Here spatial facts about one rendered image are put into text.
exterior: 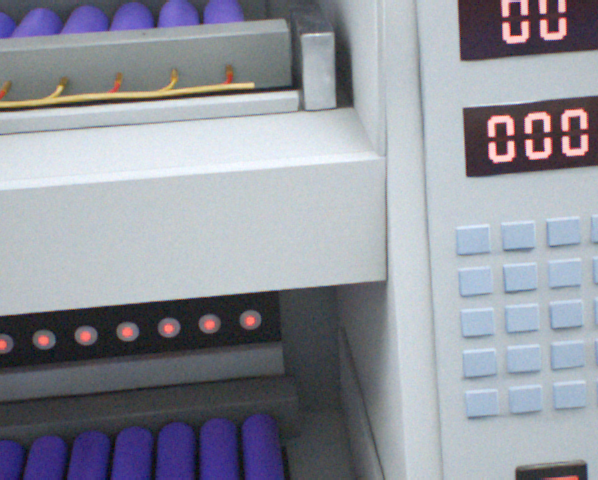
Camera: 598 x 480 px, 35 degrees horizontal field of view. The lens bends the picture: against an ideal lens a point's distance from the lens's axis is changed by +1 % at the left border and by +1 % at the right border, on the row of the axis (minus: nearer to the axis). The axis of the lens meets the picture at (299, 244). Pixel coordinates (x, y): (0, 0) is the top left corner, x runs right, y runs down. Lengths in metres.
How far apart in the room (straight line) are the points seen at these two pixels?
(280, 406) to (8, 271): 0.20
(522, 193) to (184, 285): 0.11
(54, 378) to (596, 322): 0.28
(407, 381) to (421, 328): 0.02
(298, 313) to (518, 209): 0.23
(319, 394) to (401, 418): 0.20
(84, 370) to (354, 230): 0.22
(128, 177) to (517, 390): 0.14
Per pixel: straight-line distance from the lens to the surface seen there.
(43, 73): 0.37
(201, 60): 0.37
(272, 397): 0.48
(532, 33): 0.31
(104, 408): 0.49
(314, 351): 0.52
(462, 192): 0.30
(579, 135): 0.31
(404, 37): 0.30
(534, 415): 0.33
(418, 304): 0.31
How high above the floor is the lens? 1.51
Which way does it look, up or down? 9 degrees down
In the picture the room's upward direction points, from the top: 4 degrees counter-clockwise
